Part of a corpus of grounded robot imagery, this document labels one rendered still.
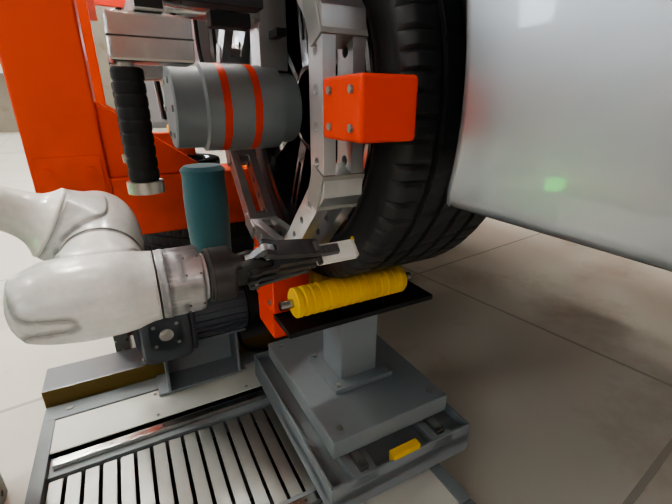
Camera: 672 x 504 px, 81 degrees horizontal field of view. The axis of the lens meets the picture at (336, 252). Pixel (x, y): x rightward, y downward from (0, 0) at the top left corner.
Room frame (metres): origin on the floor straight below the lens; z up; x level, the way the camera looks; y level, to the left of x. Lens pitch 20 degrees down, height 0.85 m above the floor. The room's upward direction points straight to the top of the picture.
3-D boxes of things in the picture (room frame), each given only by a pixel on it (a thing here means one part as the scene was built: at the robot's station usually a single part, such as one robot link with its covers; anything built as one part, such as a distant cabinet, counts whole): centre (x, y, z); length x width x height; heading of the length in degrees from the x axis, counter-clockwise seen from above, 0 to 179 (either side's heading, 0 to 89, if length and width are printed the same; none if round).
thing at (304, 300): (0.70, -0.03, 0.51); 0.29 x 0.06 x 0.06; 118
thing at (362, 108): (0.49, -0.04, 0.85); 0.09 x 0.08 x 0.07; 28
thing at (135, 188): (0.50, 0.24, 0.83); 0.04 x 0.04 x 0.16
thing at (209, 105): (0.73, 0.18, 0.85); 0.21 x 0.14 x 0.14; 118
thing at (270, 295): (0.78, 0.08, 0.48); 0.16 x 0.12 x 0.17; 118
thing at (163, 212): (1.19, 0.39, 0.69); 0.52 x 0.17 x 0.35; 118
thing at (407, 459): (0.84, -0.03, 0.13); 0.50 x 0.36 x 0.10; 28
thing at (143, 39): (0.51, 0.22, 0.93); 0.09 x 0.05 x 0.05; 118
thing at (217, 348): (0.99, 0.35, 0.26); 0.42 x 0.18 x 0.35; 118
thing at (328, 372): (0.84, -0.03, 0.32); 0.40 x 0.30 x 0.28; 28
